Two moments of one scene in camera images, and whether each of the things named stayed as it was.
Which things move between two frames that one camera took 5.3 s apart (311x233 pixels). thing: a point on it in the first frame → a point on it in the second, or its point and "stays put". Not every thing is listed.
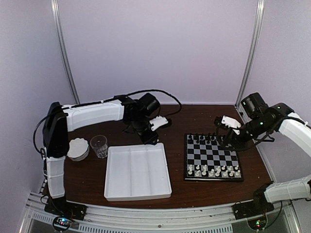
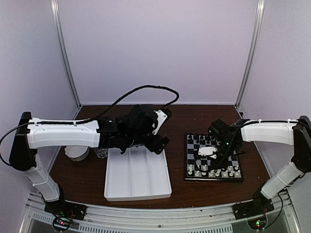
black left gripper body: (139, 126) → (157, 146)
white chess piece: (217, 174) stays put
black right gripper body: (257, 128) → (226, 148)
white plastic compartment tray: (137, 172) stays put
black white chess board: (206, 159) stays put
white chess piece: (211, 173) stays put
